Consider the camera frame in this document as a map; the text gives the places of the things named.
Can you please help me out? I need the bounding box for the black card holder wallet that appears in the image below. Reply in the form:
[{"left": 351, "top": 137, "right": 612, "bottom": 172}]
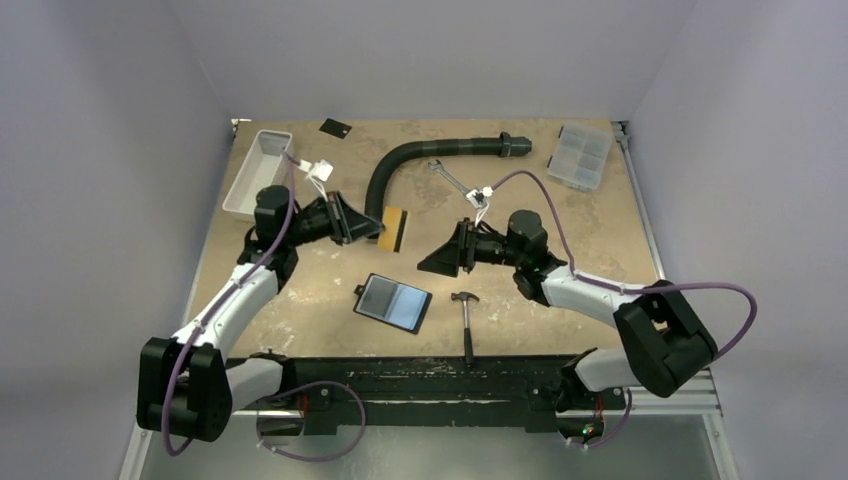
[{"left": 353, "top": 273, "right": 433, "bottom": 335}]

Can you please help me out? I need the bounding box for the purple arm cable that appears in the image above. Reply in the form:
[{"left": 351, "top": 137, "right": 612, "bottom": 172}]
[
  {"left": 483, "top": 170, "right": 759, "bottom": 452},
  {"left": 160, "top": 152, "right": 368, "bottom": 463}
]

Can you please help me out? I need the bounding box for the clear plastic organizer box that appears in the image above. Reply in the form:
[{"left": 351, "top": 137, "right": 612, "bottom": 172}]
[{"left": 546, "top": 121, "right": 614, "bottom": 192}]

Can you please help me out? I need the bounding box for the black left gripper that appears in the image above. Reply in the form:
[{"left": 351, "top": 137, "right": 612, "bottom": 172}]
[{"left": 284, "top": 190, "right": 383, "bottom": 248}]

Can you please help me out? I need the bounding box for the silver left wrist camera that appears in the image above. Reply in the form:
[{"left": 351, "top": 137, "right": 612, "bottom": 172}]
[{"left": 306, "top": 159, "right": 334, "bottom": 183}]

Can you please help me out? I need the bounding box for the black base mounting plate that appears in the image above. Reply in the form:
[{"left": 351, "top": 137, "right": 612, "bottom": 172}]
[{"left": 241, "top": 355, "right": 625, "bottom": 435}]

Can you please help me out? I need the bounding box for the black handled hammer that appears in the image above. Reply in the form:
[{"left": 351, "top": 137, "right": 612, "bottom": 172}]
[{"left": 451, "top": 291, "right": 480, "bottom": 367}]

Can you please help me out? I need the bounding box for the black corrugated hose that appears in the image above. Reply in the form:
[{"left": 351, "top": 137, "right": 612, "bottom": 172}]
[{"left": 364, "top": 132, "right": 534, "bottom": 223}]

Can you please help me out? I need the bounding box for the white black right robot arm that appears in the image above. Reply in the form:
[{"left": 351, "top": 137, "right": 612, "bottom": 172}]
[{"left": 417, "top": 210, "right": 719, "bottom": 407}]

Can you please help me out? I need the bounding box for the white plastic tray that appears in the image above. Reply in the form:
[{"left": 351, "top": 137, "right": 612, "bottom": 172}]
[{"left": 222, "top": 129, "right": 293, "bottom": 223}]

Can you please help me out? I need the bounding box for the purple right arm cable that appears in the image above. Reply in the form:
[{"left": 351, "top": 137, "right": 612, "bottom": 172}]
[{"left": 483, "top": 170, "right": 759, "bottom": 452}]

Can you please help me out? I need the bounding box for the silver wrench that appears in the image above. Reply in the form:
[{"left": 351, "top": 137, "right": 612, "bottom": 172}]
[{"left": 428, "top": 159, "right": 471, "bottom": 198}]

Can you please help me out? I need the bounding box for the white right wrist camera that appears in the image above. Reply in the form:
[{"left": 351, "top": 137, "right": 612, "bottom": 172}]
[{"left": 465, "top": 186, "right": 494, "bottom": 226}]

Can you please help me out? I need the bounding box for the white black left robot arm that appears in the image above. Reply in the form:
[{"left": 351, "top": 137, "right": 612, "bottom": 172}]
[{"left": 135, "top": 185, "right": 384, "bottom": 442}]

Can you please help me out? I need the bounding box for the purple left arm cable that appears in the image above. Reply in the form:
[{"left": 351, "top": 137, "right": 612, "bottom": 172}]
[{"left": 160, "top": 152, "right": 368, "bottom": 463}]

